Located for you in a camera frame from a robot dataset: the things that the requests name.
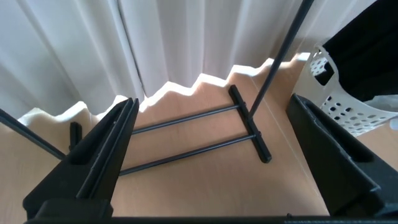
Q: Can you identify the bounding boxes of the black clothes rack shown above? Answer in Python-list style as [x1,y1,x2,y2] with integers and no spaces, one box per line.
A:
[0,0,315,177]

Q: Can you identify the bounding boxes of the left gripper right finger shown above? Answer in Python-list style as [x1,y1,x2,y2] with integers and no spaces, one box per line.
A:
[285,93,398,218]

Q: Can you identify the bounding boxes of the beige curtain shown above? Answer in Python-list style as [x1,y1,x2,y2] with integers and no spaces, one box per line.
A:
[0,0,379,121]

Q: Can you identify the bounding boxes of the white laundry basket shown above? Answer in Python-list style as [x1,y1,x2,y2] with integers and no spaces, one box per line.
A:
[292,44,398,138]

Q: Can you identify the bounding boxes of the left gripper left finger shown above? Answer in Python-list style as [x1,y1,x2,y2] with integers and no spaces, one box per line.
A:
[22,96,141,219]

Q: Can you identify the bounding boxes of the black shorts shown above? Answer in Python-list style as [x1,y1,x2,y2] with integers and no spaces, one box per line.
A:
[321,0,398,102]

